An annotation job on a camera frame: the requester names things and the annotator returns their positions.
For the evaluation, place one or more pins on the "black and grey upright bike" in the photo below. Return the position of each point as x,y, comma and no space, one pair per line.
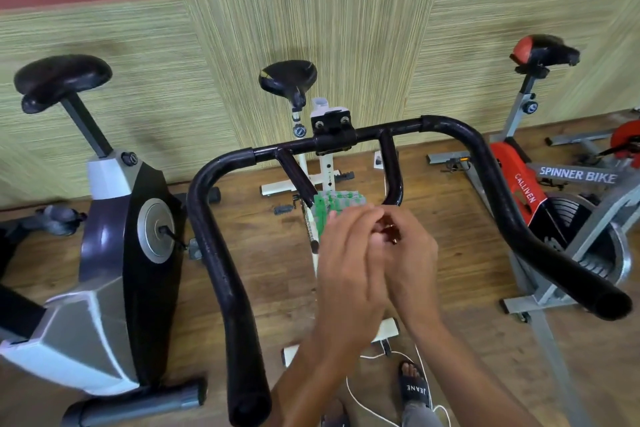
110,272

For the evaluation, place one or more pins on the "green checkered cleaning cloth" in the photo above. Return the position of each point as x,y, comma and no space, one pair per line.
330,211

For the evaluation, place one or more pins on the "person's right hand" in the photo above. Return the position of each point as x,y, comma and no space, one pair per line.
415,267

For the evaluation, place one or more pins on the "person's left hand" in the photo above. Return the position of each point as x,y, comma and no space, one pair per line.
350,282

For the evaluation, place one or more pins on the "red and grey spin bike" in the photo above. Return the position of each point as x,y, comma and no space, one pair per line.
520,187
625,136

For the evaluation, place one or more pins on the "person's right forearm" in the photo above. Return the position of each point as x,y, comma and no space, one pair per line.
465,382

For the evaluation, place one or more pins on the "white bike with yellow flywheel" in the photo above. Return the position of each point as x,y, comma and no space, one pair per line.
325,177

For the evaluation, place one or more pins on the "black sandal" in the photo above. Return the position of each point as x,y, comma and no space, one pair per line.
335,415
415,387

